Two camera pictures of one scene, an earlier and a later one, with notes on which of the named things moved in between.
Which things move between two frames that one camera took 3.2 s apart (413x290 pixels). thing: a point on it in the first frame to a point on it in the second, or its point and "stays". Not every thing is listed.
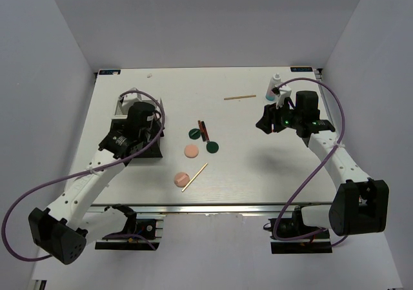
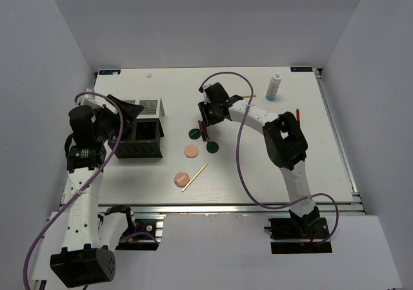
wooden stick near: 194,177 stays
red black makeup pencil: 201,130 stays
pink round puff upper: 191,151 stays
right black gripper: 270,116 to 206,120
